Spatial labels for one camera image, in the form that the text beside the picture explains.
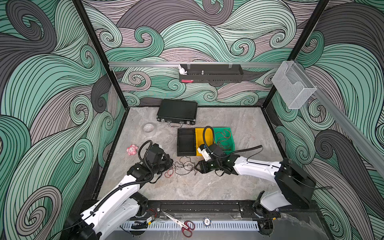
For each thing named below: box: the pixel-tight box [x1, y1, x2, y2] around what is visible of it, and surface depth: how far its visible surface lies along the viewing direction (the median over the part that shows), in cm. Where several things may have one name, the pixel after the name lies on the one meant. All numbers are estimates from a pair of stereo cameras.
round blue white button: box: [203, 217, 212, 227], surface depth 71 cm
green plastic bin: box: [212, 126, 235, 155], surface depth 99 cm
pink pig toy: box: [126, 144, 138, 156], surface depth 94 cm
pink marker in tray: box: [181, 79, 194, 83], surface depth 92 cm
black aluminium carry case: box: [156, 99, 198, 128], surface depth 113 cm
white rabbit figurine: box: [178, 64, 187, 75], surface depth 87 cm
